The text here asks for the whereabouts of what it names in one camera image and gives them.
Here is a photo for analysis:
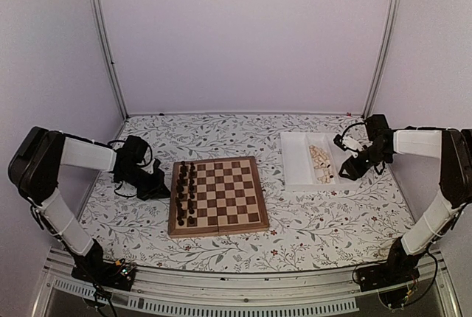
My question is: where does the aluminium frame post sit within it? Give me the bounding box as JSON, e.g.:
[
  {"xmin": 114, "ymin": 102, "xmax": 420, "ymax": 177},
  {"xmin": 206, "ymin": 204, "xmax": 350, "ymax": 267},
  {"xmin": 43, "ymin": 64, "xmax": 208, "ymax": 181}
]
[
  {"xmin": 362, "ymin": 0, "xmax": 401, "ymax": 119},
  {"xmin": 90, "ymin": 0, "xmax": 129, "ymax": 120}
]

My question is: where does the left aluminium frame post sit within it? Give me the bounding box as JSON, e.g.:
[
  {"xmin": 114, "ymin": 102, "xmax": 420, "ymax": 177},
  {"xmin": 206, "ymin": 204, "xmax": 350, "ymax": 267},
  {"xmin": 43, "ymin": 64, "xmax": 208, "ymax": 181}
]
[{"xmin": 90, "ymin": 0, "xmax": 129, "ymax": 120}]

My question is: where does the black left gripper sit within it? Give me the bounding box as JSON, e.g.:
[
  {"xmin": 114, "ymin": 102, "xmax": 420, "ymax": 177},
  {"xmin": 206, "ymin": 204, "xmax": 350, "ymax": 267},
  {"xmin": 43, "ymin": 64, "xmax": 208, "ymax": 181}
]
[{"xmin": 117, "ymin": 166, "xmax": 172, "ymax": 201}]

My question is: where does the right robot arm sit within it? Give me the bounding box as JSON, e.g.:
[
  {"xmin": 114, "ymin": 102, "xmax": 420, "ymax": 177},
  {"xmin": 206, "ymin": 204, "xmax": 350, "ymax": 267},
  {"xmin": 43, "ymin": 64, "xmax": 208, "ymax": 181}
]
[{"xmin": 333, "ymin": 114, "xmax": 471, "ymax": 309}]

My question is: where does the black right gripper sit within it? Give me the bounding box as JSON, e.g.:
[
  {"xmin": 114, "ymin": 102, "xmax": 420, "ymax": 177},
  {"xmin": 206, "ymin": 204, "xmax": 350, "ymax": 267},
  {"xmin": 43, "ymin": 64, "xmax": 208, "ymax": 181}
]
[{"xmin": 341, "ymin": 144, "xmax": 393, "ymax": 181}]

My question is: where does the right aluminium frame post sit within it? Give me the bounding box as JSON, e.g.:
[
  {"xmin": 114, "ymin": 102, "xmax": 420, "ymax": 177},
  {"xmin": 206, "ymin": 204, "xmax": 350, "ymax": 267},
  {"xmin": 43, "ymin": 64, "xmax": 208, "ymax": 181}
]
[{"xmin": 362, "ymin": 0, "xmax": 401, "ymax": 119}]

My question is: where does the row of dark chess pieces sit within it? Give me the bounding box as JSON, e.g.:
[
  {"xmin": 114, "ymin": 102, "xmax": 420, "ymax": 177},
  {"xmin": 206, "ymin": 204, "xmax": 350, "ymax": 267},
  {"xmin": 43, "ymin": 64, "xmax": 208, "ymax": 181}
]
[{"xmin": 174, "ymin": 161, "xmax": 197, "ymax": 227}]

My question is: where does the white three-compartment plastic tray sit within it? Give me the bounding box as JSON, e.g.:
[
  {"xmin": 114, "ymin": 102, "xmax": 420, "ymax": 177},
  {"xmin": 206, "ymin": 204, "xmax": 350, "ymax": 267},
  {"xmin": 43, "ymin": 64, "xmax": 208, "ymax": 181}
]
[{"xmin": 280, "ymin": 132, "xmax": 361, "ymax": 192}]

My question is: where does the front aluminium rail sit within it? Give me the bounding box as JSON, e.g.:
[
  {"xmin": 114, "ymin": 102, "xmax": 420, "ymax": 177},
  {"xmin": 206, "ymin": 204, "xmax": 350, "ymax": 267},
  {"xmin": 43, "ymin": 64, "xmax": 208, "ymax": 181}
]
[{"xmin": 32, "ymin": 249, "xmax": 465, "ymax": 316}]

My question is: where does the floral patterned table mat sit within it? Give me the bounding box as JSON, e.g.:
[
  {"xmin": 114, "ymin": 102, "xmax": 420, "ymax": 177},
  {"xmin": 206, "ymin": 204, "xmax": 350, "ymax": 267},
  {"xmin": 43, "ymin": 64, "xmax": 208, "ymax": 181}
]
[{"xmin": 75, "ymin": 112, "xmax": 421, "ymax": 274}]

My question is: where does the wooden chess board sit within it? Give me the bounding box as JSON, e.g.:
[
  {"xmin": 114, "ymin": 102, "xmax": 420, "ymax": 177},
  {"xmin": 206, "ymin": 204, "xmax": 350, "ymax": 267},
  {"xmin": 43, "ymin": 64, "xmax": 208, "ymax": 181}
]
[{"xmin": 168, "ymin": 156, "xmax": 269, "ymax": 238}]

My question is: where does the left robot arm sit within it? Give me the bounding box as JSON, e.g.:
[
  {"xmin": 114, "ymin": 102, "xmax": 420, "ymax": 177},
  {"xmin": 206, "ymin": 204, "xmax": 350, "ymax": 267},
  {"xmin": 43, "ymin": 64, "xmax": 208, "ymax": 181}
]
[{"xmin": 8, "ymin": 126, "xmax": 170, "ymax": 291}]

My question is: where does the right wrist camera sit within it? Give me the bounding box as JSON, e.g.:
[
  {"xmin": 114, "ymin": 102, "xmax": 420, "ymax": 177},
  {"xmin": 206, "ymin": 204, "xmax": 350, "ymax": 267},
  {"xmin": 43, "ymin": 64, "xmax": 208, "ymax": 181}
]
[{"xmin": 333, "ymin": 134, "xmax": 364, "ymax": 158}]

